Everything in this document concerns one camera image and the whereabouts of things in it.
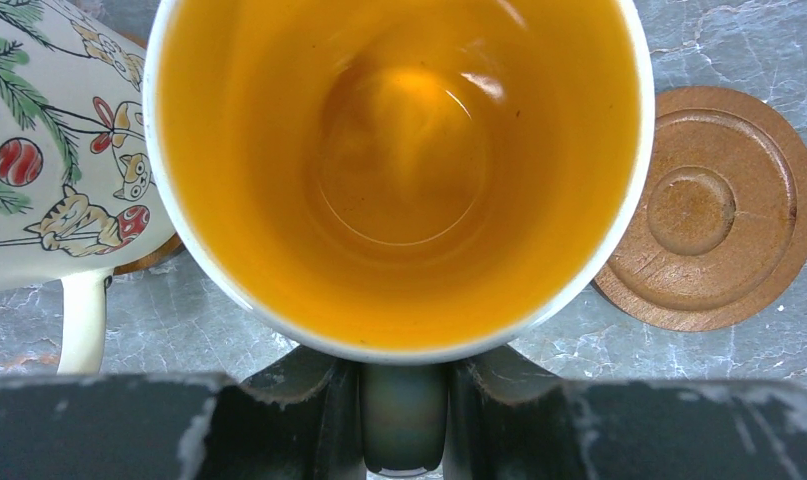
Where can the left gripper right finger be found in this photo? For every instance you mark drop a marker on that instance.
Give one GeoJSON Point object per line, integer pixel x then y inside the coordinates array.
{"type": "Point", "coordinates": [511, 419]}

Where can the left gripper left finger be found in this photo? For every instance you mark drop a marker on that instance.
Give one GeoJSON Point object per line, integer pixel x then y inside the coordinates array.
{"type": "Point", "coordinates": [295, 419]}

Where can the brown wooden coaster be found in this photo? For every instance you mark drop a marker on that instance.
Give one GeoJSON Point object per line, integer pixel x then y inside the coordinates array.
{"type": "Point", "coordinates": [721, 228]}
{"type": "Point", "coordinates": [162, 253]}

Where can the white mug orange inside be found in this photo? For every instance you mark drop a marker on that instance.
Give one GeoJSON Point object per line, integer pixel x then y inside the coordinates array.
{"type": "Point", "coordinates": [400, 183]}

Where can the white mug green inside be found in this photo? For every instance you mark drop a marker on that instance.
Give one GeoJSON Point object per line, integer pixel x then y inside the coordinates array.
{"type": "Point", "coordinates": [77, 193]}

